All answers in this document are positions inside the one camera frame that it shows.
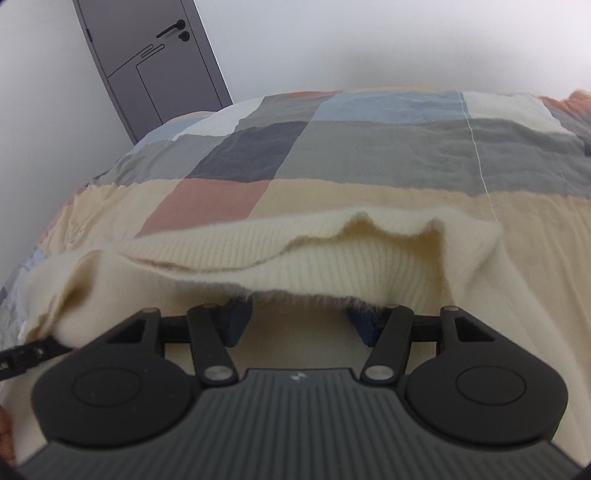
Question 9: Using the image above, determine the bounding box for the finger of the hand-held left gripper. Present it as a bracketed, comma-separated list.
[0, 335, 75, 382]

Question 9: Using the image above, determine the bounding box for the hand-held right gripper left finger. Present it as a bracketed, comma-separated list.
[107, 298, 254, 386]

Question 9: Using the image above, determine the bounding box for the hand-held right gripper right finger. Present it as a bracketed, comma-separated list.
[346, 304, 498, 384]

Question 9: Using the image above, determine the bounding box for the patchwork duvet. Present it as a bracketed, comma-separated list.
[0, 85, 591, 352]

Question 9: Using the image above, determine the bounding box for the grey door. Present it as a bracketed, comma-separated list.
[71, 0, 233, 145]

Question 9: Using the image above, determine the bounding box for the black door handle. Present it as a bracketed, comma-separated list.
[156, 19, 186, 39]

